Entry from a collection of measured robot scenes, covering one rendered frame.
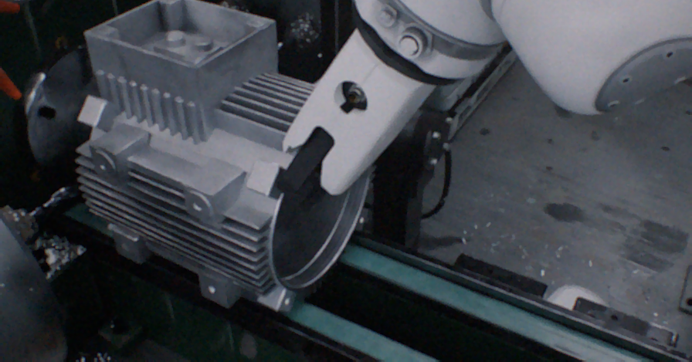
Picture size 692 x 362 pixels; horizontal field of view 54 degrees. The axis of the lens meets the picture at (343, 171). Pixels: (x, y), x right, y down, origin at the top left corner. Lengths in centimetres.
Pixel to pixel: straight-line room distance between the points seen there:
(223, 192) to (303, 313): 16
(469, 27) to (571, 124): 82
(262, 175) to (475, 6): 23
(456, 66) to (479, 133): 73
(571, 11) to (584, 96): 3
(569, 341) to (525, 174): 42
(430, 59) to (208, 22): 32
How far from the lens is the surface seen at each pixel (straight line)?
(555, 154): 106
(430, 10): 33
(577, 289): 84
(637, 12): 26
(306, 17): 76
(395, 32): 35
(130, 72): 58
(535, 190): 98
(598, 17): 26
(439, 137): 64
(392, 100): 36
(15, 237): 46
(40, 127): 71
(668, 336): 75
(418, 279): 65
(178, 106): 55
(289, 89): 56
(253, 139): 53
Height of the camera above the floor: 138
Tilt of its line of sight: 36 degrees down
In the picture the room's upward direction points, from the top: straight up
